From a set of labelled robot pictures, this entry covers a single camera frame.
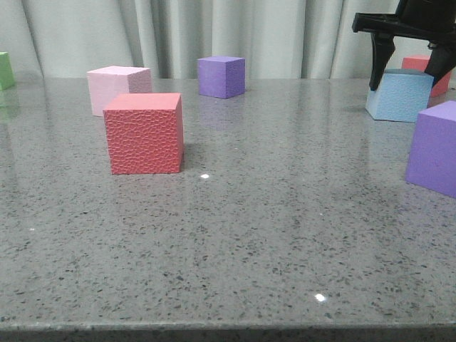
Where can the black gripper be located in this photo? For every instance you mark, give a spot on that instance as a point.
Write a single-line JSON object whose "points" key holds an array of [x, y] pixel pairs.
{"points": [[432, 21]]}

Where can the light blue textured foam cube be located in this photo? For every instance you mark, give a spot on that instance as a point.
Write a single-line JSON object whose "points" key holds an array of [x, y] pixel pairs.
{"points": [[400, 96]]}

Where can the red foam cube right back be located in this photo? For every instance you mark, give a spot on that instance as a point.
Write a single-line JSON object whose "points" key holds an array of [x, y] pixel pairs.
{"points": [[420, 62]]}

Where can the purple foam cube right front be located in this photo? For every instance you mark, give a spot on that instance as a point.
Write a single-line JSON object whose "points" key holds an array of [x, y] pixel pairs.
{"points": [[431, 162]]}

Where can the purple foam cube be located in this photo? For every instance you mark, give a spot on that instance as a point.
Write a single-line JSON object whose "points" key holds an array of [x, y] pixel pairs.
{"points": [[431, 162], [221, 76]]}

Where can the purple foam cube centre back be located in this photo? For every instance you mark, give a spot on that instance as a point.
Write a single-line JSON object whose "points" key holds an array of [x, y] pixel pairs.
{"points": [[221, 76]]}

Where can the red textured foam cube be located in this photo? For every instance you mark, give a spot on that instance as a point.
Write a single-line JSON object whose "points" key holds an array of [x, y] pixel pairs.
{"points": [[144, 133]]}

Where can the pink foam cube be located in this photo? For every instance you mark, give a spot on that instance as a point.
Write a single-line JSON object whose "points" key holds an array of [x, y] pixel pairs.
{"points": [[104, 84]]}

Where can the grey curtain backdrop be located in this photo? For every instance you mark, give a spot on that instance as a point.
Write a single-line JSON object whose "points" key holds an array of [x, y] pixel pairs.
{"points": [[278, 39]]}

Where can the green foam cube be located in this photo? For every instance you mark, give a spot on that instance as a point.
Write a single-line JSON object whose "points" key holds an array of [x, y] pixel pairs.
{"points": [[6, 74]]}

